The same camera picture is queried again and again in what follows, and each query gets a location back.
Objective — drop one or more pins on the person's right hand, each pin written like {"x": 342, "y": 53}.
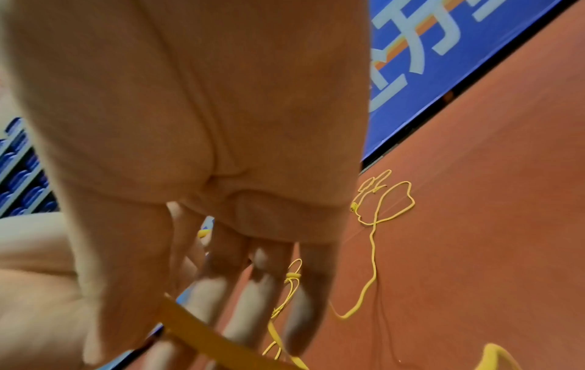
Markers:
{"x": 201, "y": 108}

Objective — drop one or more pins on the person's left hand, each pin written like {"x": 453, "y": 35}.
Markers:
{"x": 46, "y": 289}

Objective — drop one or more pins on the rows of blue seats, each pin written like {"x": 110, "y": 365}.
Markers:
{"x": 23, "y": 173}

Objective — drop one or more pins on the blue banner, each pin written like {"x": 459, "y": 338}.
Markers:
{"x": 430, "y": 65}

